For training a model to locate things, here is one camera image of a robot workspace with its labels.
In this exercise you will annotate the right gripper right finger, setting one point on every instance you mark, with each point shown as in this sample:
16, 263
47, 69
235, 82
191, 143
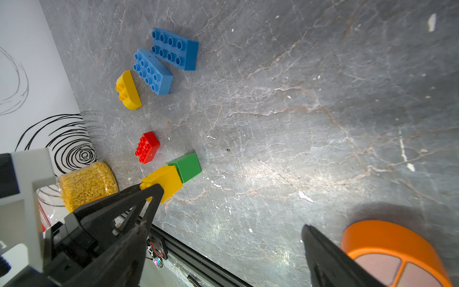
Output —
330, 266

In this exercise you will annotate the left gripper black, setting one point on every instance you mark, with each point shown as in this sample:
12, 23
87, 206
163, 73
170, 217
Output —
87, 233

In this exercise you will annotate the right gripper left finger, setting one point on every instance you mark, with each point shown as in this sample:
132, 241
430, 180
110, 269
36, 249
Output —
120, 266

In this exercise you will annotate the orange half-round lego piece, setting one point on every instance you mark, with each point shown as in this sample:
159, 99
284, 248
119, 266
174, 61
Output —
394, 255

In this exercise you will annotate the yellow small lego brick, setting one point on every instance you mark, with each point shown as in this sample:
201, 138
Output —
167, 177

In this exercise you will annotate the red long lego brick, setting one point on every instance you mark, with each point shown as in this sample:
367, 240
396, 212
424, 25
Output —
147, 147

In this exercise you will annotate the green small lego brick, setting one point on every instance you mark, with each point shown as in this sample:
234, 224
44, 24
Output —
188, 166

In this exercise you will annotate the light blue lego brick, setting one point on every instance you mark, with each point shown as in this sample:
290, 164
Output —
153, 72

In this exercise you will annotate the dark blue lego brick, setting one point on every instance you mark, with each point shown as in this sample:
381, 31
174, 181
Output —
176, 50

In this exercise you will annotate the red-lidded jar yellow contents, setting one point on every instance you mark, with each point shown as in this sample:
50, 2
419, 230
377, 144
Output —
74, 190

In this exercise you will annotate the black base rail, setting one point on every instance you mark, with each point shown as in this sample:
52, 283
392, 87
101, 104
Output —
199, 270

